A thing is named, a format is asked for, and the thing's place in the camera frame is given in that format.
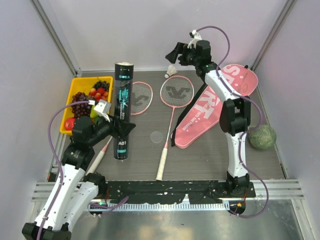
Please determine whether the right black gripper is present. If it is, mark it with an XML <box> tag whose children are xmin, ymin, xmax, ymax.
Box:
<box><xmin>164</xmin><ymin>42</ymin><xmax>199</xmax><ymax>67</ymax></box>

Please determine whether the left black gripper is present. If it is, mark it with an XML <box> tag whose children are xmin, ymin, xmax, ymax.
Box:
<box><xmin>87</xmin><ymin>111</ymin><xmax>135</xmax><ymax>147</ymax></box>

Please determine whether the white shuttlecock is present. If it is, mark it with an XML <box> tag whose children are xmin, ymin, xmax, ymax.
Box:
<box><xmin>115</xmin><ymin>61</ymin><xmax>134</xmax><ymax>66</ymax></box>
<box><xmin>164</xmin><ymin>64</ymin><xmax>178</xmax><ymax>79</ymax></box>

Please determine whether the clear tube lid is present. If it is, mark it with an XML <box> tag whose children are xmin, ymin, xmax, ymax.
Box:
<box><xmin>150</xmin><ymin>131</ymin><xmax>163</xmax><ymax>144</ymax></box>

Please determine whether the black shuttlecock tube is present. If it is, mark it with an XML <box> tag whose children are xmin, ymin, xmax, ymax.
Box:
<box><xmin>113</xmin><ymin>64</ymin><xmax>134</xmax><ymax>160</ymax></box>

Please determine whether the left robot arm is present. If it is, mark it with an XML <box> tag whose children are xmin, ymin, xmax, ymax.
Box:
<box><xmin>22</xmin><ymin>116</ymin><xmax>136</xmax><ymax>240</ymax></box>

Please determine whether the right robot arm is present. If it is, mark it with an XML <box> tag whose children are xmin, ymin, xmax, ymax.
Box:
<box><xmin>165</xmin><ymin>40</ymin><xmax>252</xmax><ymax>197</ymax></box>

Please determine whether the right pink badminton racket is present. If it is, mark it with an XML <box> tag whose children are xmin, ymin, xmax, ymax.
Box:
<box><xmin>155</xmin><ymin>75</ymin><xmax>195</xmax><ymax>181</ymax></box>

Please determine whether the pink badminton racket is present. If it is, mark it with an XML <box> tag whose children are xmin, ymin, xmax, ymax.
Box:
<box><xmin>155</xmin><ymin>75</ymin><xmax>195</xmax><ymax>181</ymax></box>
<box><xmin>87</xmin><ymin>81</ymin><xmax>153</xmax><ymax>174</ymax></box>

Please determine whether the left pink badminton racket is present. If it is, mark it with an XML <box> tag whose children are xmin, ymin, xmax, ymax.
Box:
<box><xmin>87</xmin><ymin>81</ymin><xmax>153</xmax><ymax>174</ymax></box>

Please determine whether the green pear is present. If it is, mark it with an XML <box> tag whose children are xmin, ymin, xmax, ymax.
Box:
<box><xmin>89</xmin><ymin>105</ymin><xmax>99</xmax><ymax>119</ymax></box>

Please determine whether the purple grape bunch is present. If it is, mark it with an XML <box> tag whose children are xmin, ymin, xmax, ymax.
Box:
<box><xmin>71</xmin><ymin>92</ymin><xmax>92</xmax><ymax>119</ymax></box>

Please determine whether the black grape bunch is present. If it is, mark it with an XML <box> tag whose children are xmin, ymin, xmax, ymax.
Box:
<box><xmin>93</xmin><ymin>80</ymin><xmax>110</xmax><ymax>92</ymax></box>

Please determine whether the left red apple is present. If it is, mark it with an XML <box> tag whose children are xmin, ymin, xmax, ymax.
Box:
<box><xmin>64</xmin><ymin>117</ymin><xmax>76</xmax><ymax>131</ymax></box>

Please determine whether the yellow plastic bin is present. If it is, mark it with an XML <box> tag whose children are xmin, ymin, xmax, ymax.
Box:
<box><xmin>60</xmin><ymin>76</ymin><xmax>114</xmax><ymax>136</ymax></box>

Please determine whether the pink racket bag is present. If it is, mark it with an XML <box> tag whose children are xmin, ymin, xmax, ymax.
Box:
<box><xmin>170</xmin><ymin>64</ymin><xmax>258</xmax><ymax>149</ymax></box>

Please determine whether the green netted melon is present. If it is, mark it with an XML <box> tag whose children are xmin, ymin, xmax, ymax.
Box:
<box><xmin>247</xmin><ymin>124</ymin><xmax>277</xmax><ymax>150</ymax></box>

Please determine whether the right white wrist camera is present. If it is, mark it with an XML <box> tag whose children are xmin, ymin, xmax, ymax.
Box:
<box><xmin>187</xmin><ymin>29</ymin><xmax>202</xmax><ymax>49</ymax></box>

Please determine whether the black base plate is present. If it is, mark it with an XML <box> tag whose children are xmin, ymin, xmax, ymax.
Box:
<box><xmin>107</xmin><ymin>180</ymin><xmax>256</xmax><ymax>205</ymax></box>

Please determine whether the white cable duct strip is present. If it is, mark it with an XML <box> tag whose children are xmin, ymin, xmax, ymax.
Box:
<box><xmin>87</xmin><ymin>201</ymin><xmax>231</xmax><ymax>211</ymax></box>

